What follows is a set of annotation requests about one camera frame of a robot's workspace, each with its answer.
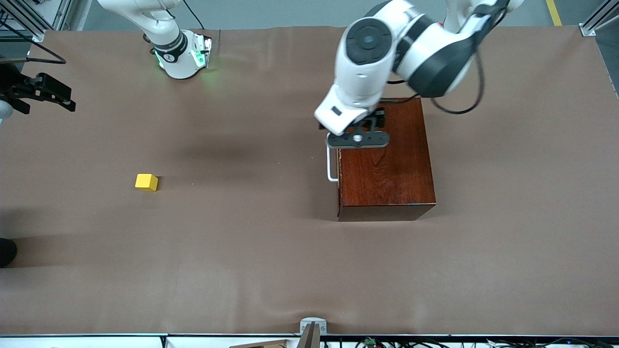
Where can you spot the brown table cover sheet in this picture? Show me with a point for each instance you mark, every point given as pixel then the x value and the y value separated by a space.
pixel 242 266

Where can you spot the black rounded object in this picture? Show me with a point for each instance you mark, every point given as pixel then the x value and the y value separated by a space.
pixel 6 252

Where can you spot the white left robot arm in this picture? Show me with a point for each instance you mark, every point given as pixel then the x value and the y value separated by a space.
pixel 425 53

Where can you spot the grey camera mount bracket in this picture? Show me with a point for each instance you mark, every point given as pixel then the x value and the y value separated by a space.
pixel 313 328

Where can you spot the yellow floor tape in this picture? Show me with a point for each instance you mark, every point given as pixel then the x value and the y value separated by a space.
pixel 554 12

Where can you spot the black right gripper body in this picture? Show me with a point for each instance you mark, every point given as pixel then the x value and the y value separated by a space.
pixel 14 87

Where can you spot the dark red wooden cabinet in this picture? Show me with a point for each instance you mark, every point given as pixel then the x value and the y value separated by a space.
pixel 387 179

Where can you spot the aluminium frame profile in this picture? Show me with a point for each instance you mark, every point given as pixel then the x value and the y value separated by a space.
pixel 592 26

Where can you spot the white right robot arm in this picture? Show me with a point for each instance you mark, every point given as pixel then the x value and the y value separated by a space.
pixel 174 58

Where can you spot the yellow block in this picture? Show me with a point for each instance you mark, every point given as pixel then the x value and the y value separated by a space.
pixel 146 182

